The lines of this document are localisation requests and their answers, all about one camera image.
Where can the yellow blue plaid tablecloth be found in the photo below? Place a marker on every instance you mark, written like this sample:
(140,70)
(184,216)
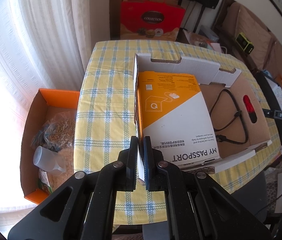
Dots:
(105,121)

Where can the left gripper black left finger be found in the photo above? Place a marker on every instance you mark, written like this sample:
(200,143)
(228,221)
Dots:
(128,174)

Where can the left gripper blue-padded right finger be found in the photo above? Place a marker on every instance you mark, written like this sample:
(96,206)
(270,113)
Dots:
(152,177)

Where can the brown pillow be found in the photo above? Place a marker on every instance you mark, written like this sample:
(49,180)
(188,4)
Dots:
(239,19)

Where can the orange cardboard floor box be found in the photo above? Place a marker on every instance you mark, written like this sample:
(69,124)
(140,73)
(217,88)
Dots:
(49,109)

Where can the clear plastic bottle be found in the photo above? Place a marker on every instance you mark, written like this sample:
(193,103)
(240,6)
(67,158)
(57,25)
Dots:
(49,161)

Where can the white cardboard tray box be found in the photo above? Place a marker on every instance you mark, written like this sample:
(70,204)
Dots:
(237,117)

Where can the green black alarm clock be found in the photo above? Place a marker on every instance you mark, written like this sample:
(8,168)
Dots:
(245,44)

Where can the red Collection gift box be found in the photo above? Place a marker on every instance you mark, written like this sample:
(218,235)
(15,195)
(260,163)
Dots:
(148,20)

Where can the box of assorted clutter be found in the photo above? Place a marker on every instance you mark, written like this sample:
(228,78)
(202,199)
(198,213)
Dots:
(201,41)

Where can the white storage box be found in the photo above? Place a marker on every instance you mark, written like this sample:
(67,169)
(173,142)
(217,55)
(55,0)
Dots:
(276,90)

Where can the white sheer curtain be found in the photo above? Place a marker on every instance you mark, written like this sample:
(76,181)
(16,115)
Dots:
(43,44)

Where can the bag of dried food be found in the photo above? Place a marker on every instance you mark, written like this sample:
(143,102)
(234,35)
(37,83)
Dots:
(57,133)

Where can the orange white My Passport box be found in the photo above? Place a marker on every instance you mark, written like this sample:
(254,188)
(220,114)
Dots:
(173,113)

